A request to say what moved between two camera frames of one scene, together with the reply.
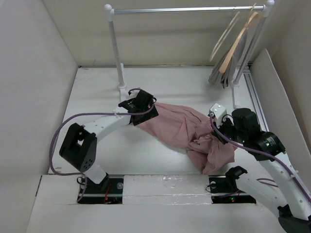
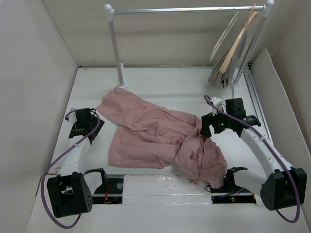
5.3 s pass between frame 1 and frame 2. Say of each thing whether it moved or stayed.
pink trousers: moved
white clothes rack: stayed
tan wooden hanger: stayed
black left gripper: moved
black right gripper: moved
